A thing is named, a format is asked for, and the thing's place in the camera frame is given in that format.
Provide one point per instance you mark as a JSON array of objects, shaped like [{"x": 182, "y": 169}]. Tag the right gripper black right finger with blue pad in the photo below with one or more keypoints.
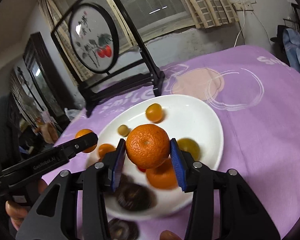
[{"x": 242, "y": 215}]

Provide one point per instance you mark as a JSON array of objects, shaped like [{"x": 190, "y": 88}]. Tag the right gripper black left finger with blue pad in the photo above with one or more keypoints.
[{"x": 54, "y": 214}]

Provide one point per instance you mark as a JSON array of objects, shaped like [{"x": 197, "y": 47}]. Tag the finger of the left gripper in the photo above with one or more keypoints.
[{"x": 72, "y": 148}]

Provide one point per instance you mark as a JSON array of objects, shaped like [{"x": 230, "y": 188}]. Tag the large orange mandarin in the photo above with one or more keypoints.
[{"x": 148, "y": 146}]

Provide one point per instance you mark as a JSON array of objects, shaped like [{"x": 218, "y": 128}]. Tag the red cherry tomato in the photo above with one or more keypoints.
[{"x": 141, "y": 169}]

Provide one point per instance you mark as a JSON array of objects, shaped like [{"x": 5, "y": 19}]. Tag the person's left hand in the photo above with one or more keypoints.
[{"x": 18, "y": 213}]

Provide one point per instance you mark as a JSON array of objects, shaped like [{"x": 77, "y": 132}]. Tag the small orange tomato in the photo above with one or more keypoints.
[{"x": 104, "y": 149}]

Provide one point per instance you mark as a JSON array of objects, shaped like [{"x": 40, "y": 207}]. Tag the small tan longan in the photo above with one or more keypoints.
[{"x": 123, "y": 130}]

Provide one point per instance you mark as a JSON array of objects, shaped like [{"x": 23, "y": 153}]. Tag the dark wooden framed cabinet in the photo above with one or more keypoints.
[{"x": 47, "y": 80}]

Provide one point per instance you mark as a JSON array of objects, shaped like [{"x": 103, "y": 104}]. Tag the large dark passion fruit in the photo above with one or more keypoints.
[{"x": 123, "y": 230}]

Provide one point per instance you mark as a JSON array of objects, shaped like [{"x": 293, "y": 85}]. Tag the dark brown passion fruit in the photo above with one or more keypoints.
[{"x": 133, "y": 197}]

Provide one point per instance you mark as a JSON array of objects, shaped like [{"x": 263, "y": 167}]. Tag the white oval plate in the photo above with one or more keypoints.
[{"x": 184, "y": 117}]

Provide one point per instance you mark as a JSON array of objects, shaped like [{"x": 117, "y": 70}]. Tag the yellow-orange tomato right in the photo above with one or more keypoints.
[{"x": 154, "y": 113}]

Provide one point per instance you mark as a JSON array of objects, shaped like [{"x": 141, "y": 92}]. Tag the green-yellow tomato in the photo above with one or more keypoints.
[{"x": 189, "y": 145}]

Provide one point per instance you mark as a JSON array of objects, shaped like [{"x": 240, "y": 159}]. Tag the black framed round painting screen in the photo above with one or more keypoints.
[{"x": 95, "y": 42}]

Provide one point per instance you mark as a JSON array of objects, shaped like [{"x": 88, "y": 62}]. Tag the purple tablecloth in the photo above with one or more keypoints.
[{"x": 257, "y": 99}]

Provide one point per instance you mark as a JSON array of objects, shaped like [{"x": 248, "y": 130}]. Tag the beige checked curtain left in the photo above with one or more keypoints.
[{"x": 49, "y": 10}]

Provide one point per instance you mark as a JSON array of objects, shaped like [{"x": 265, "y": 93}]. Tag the beige checked curtain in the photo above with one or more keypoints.
[
  {"x": 49, "y": 10},
  {"x": 211, "y": 13}
]

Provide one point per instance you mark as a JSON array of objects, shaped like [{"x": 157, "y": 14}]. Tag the blue cloth on chair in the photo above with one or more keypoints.
[{"x": 291, "y": 42}]

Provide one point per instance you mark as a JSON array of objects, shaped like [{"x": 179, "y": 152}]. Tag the beige checked curtain right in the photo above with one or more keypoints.
[{"x": 211, "y": 13}]

